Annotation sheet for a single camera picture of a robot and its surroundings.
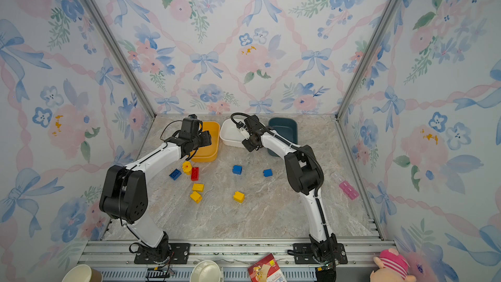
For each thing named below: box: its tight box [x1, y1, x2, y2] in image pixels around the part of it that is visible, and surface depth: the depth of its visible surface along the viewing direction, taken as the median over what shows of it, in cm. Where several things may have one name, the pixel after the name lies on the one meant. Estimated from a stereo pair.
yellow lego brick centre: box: [233, 191, 246, 204], surface depth 89 cm
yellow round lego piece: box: [182, 160, 193, 176], surface depth 97 cm
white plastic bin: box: [219, 118, 247, 149], surface depth 108 cm
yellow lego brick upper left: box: [191, 182, 205, 193], surface depth 92 cm
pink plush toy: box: [369, 247, 417, 282], surface depth 68 cm
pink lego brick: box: [339, 180, 360, 201], surface depth 90 cm
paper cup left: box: [61, 263, 104, 282], surface depth 65 cm
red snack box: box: [247, 253, 288, 282], surface depth 69 cm
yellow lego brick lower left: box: [189, 190, 203, 204], surface depth 89 cm
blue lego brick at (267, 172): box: [262, 168, 274, 177], surface depth 98 cm
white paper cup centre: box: [189, 259, 224, 282], surface depth 71 cm
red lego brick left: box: [191, 167, 199, 182], surface depth 96 cm
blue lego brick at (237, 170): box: [232, 165, 243, 175], surface depth 99 cm
